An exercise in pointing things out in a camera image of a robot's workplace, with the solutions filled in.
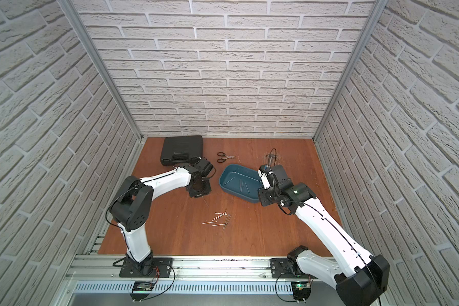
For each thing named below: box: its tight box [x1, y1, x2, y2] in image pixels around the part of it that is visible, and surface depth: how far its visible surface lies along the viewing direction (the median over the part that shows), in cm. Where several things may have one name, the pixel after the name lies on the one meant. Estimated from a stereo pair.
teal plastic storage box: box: [218, 163, 264, 204], surface depth 102 cm
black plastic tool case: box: [160, 135, 204, 166], surface depth 109 cm
